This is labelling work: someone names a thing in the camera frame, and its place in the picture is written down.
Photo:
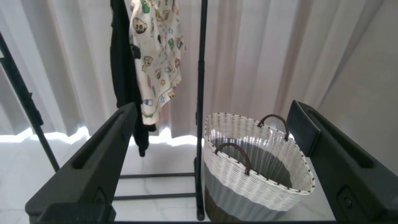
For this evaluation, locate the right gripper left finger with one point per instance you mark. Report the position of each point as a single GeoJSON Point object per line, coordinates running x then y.
{"type": "Point", "coordinates": [84, 183]}

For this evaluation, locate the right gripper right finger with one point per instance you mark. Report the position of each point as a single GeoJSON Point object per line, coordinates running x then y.
{"type": "Point", "coordinates": [351, 186]}

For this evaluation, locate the black garment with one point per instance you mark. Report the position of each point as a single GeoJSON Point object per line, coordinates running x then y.
{"type": "Point", "coordinates": [122, 77]}

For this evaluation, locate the cream printed garment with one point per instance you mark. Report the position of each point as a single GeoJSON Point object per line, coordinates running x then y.
{"type": "Point", "coordinates": [158, 56]}

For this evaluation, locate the white laundry basket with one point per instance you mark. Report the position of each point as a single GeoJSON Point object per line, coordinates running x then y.
{"type": "Point", "coordinates": [248, 186]}

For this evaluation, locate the black clothes rack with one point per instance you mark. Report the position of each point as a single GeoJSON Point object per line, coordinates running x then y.
{"type": "Point", "coordinates": [201, 93]}

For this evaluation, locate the white curtain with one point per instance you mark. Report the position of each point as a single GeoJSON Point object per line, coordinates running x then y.
{"type": "Point", "coordinates": [264, 56]}

